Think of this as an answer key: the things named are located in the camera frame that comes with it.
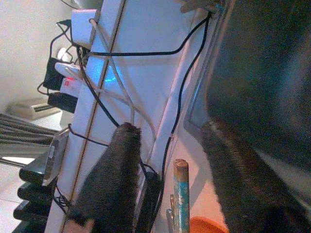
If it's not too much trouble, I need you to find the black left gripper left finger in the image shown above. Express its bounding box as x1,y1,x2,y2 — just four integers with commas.
67,122,146,233

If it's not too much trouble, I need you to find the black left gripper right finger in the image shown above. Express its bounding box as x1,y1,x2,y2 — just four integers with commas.
201,118,311,233

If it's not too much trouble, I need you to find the orange bowl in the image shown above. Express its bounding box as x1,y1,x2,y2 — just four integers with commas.
190,216,230,233

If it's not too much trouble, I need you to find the wooden stick with blue band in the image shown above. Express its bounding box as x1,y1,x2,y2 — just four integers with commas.
173,159,191,233

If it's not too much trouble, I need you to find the metal spoon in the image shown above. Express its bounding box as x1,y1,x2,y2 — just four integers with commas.
166,194,177,233

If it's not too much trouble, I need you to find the black power adapter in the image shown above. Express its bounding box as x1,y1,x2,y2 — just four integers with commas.
136,169,164,233

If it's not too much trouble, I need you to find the black ribbed object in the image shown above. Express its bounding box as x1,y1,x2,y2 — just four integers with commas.
12,166,59,222

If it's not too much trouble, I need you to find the black box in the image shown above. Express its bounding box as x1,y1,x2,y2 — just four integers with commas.
47,93,79,114

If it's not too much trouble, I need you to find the white power strip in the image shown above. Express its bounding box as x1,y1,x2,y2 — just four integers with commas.
55,62,86,95

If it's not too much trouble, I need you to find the beige device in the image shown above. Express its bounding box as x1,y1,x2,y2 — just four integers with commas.
6,99,62,120

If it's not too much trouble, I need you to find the black plug adapter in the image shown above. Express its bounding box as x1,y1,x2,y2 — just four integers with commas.
43,56,67,91

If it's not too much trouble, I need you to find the stainless steel sink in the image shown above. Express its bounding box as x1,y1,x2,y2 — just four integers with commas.
184,0,311,202

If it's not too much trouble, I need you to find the white box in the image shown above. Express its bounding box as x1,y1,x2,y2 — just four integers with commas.
71,9,98,47

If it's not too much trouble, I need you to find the thin black cable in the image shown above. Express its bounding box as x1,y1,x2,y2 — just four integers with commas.
67,123,110,147

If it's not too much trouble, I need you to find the grey metal bracket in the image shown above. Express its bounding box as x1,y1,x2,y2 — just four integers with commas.
41,128,71,187

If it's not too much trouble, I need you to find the white cable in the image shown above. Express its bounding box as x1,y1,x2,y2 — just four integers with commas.
64,67,157,146
89,18,136,126

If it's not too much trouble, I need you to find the black wall cable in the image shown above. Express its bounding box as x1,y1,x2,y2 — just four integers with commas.
87,13,211,57
75,46,121,128

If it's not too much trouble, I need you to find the long black counter cable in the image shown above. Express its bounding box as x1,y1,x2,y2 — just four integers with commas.
155,12,212,219

